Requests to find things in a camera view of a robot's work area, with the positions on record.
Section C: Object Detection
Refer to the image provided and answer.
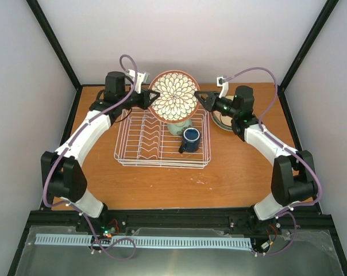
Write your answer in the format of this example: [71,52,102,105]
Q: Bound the floral patterned plate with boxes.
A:
[149,70,199,124]

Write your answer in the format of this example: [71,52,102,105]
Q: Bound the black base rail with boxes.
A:
[26,209,334,231]

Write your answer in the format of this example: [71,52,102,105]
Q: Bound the black enclosure frame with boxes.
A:
[8,0,338,275]

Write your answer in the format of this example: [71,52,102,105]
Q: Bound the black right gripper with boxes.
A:
[194,91,238,118]

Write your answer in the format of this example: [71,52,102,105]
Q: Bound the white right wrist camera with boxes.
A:
[216,76,229,98]

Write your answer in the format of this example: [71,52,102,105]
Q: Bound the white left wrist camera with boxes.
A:
[125,69,149,94]

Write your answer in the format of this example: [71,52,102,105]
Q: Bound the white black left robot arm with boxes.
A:
[41,70,160,232]

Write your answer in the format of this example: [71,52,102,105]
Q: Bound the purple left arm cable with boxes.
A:
[43,55,138,259]

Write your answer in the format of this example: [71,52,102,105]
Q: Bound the white wire dish rack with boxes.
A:
[114,108,211,169]

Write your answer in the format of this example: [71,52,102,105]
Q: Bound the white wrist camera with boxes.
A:
[216,76,229,98]
[125,69,149,94]

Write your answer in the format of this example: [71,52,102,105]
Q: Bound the green floral ceramic bowl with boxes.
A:
[167,119,192,136]

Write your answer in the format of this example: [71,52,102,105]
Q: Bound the dark blue ceramic mug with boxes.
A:
[179,127,201,154]

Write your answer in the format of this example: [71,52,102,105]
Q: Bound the light blue cable duct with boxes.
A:
[34,234,252,251]

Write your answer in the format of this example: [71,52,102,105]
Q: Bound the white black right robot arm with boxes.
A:
[194,86,319,232]

